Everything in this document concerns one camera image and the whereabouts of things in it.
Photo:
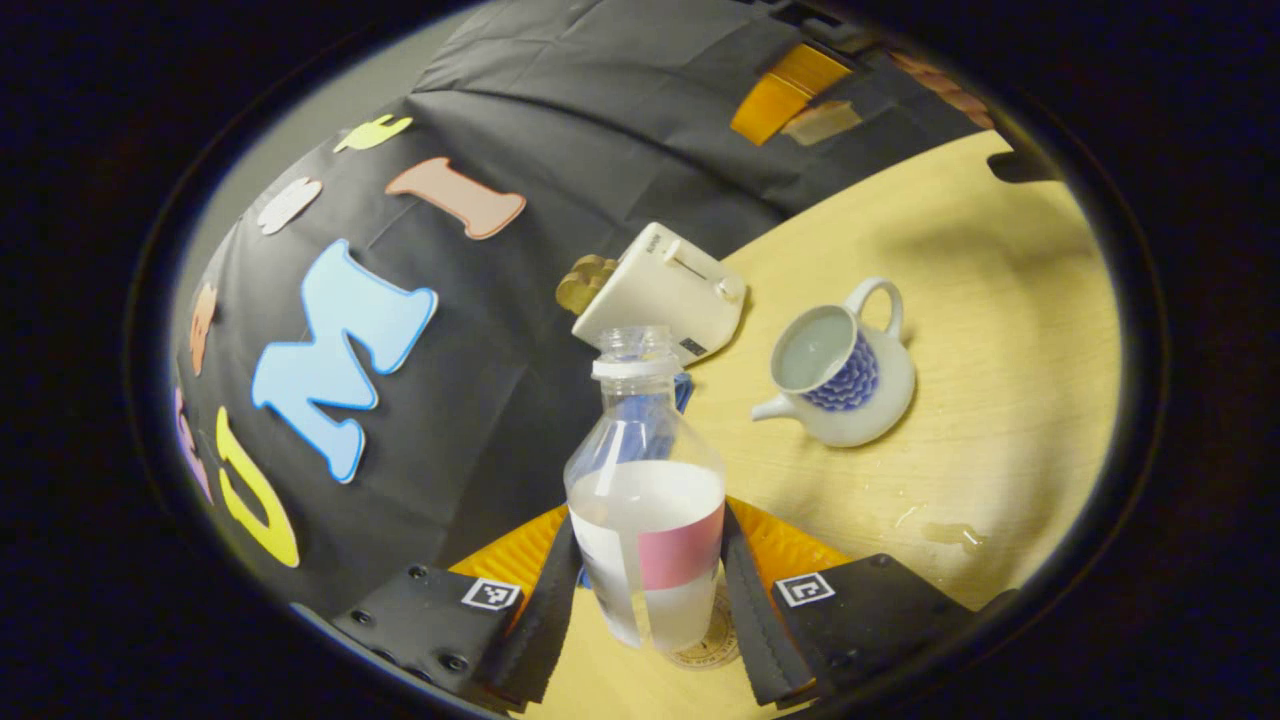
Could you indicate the folded blue towel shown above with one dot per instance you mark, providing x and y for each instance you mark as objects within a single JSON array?
[{"x": 685, "y": 392}]

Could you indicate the white toaster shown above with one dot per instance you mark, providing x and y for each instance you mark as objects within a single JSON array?
[{"x": 665, "y": 290}]

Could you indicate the clear plastic water bottle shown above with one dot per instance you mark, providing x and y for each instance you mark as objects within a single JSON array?
[{"x": 645, "y": 510}]

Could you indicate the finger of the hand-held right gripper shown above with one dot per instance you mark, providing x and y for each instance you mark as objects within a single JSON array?
[
  {"x": 785, "y": 95},
  {"x": 940, "y": 92}
]

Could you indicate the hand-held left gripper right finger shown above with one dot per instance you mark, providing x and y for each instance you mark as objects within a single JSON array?
[{"x": 750, "y": 620}]

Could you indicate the black backdrop cloth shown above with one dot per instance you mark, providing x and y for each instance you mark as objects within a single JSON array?
[{"x": 560, "y": 130}]

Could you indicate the brown bread slice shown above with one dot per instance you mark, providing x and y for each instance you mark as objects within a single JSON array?
[
  {"x": 575, "y": 290},
  {"x": 600, "y": 270}
]

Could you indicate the round wooden coaster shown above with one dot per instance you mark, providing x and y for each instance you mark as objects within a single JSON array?
[{"x": 715, "y": 645}]

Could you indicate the white blue-patterned teacup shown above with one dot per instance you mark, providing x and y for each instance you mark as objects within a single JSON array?
[{"x": 850, "y": 390}]

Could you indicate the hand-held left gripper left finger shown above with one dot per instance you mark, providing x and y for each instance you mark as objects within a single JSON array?
[{"x": 540, "y": 630}]

